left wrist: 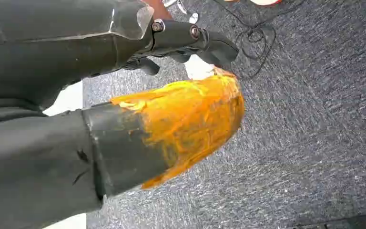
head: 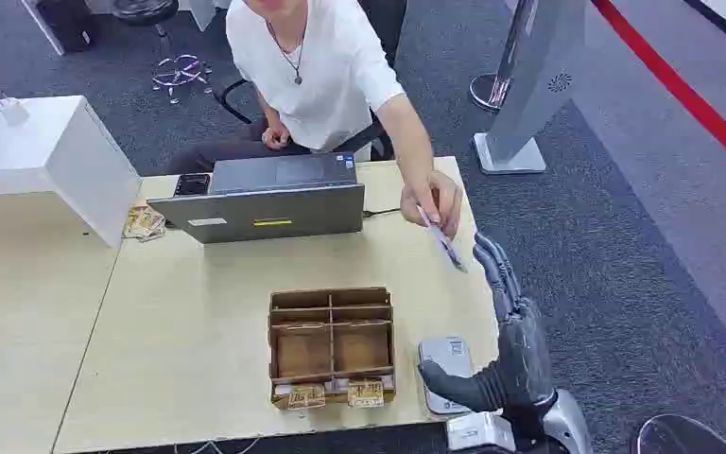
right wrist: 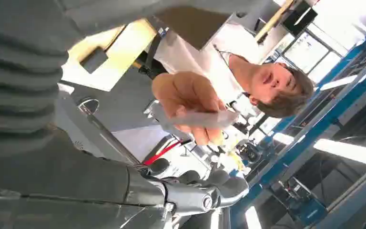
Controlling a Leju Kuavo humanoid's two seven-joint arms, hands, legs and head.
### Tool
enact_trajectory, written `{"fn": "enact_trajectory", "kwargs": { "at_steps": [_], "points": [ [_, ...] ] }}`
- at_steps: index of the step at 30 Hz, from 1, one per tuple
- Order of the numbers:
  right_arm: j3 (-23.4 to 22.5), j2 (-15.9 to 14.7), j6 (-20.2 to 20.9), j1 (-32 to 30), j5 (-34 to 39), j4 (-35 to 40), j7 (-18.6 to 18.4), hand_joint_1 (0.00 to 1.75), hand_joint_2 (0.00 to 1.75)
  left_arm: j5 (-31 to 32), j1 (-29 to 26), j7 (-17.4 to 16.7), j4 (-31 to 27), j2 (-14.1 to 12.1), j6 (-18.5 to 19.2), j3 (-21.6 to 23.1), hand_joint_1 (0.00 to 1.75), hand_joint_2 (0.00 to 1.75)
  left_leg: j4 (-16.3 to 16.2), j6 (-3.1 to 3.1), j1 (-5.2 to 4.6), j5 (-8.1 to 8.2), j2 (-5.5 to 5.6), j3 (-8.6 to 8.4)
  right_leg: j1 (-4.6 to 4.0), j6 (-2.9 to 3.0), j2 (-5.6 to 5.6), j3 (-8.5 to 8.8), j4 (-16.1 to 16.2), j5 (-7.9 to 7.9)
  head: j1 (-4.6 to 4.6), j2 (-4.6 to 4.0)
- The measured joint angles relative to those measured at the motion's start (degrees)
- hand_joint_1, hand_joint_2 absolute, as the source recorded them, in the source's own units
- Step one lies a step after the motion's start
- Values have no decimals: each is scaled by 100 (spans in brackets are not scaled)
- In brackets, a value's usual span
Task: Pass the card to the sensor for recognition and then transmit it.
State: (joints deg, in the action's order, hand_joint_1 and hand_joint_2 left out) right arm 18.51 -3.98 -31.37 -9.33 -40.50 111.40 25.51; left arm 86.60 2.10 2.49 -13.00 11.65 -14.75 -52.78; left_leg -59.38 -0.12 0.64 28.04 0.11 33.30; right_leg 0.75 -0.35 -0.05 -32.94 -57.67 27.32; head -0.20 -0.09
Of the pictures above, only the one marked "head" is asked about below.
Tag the person's left hand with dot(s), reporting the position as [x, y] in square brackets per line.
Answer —
[433, 202]

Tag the white card reader device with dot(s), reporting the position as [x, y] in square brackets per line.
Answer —
[445, 363]

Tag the black bin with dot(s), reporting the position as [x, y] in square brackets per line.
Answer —
[67, 24]

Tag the person's right hand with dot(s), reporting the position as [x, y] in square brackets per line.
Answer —
[275, 135]

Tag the person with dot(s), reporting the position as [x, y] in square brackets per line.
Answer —
[322, 75]

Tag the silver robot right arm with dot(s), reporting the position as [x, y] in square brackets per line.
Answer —
[568, 421]

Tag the white desk cabinet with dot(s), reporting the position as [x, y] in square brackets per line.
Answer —
[43, 157]

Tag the round chrome stanchion base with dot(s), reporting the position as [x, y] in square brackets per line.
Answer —
[682, 435]

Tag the grey laptop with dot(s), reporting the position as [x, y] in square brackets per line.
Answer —
[269, 200]

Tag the grey kiosk stand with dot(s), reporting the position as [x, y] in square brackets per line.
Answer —
[532, 88]

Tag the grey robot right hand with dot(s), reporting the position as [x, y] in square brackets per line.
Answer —
[523, 357]

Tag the printed card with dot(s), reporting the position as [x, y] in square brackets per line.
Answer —
[443, 243]

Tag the wooden card box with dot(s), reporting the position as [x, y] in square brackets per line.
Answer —
[331, 348]

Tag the chrome stanchion post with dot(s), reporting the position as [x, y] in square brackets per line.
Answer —
[499, 69]

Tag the black stool with chrome base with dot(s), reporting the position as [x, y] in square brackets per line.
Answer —
[169, 56]

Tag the black office chair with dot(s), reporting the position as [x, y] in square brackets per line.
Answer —
[363, 135]

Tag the black phone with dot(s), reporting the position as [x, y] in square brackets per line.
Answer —
[191, 184]

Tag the white charger plug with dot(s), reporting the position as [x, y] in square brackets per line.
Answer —
[13, 110]

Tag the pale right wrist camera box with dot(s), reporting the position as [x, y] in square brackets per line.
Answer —
[479, 432]

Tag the red barrier belt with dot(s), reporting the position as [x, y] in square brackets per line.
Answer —
[682, 91]

